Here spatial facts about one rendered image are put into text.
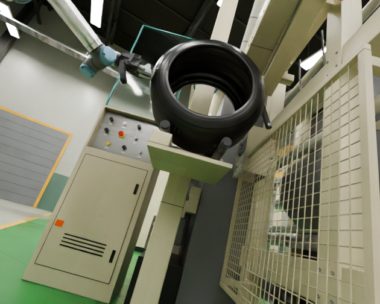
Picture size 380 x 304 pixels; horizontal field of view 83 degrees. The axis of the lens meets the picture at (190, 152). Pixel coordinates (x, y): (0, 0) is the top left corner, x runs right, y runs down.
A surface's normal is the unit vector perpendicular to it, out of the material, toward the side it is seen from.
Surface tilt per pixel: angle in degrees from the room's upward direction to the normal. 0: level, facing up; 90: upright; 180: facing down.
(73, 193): 90
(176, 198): 90
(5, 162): 90
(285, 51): 162
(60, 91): 90
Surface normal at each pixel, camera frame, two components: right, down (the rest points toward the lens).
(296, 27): -0.21, 0.75
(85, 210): 0.09, -0.34
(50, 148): 0.44, -0.22
